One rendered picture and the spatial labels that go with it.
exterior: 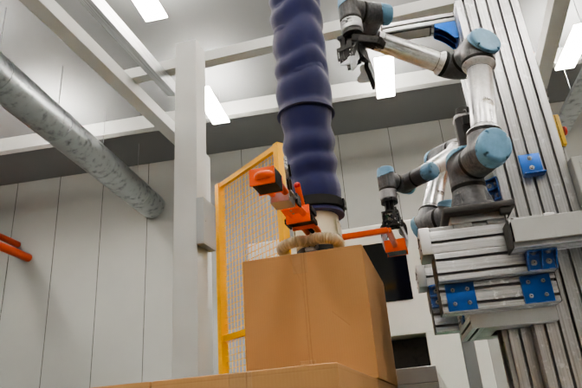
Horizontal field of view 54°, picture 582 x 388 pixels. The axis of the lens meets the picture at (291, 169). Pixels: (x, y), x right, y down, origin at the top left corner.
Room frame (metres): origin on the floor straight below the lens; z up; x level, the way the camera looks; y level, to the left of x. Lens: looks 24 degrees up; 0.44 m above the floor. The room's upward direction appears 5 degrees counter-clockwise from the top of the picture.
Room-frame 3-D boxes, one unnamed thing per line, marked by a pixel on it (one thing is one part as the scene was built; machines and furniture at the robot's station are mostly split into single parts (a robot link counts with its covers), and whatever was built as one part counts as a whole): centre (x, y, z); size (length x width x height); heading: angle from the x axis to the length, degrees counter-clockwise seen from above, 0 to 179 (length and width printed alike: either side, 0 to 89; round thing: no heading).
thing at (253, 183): (1.48, 0.07, 1.07); 0.08 x 0.07 x 0.05; 166
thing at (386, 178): (2.27, -0.41, 1.37); 0.09 x 0.08 x 0.11; 129
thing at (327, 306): (2.08, -0.08, 0.74); 0.60 x 0.40 x 0.40; 167
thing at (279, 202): (1.61, 0.03, 1.07); 0.07 x 0.07 x 0.04; 76
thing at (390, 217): (2.26, -0.40, 1.22); 0.09 x 0.08 x 0.12; 166
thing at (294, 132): (2.06, -0.08, 1.67); 0.22 x 0.22 x 1.04
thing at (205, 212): (3.36, 0.55, 1.62); 0.20 x 0.05 x 0.30; 166
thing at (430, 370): (2.42, -0.16, 0.58); 0.70 x 0.03 x 0.06; 76
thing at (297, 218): (1.82, -0.02, 1.07); 0.10 x 0.08 x 0.06; 76
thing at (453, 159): (1.82, -0.60, 1.20); 0.13 x 0.12 x 0.14; 16
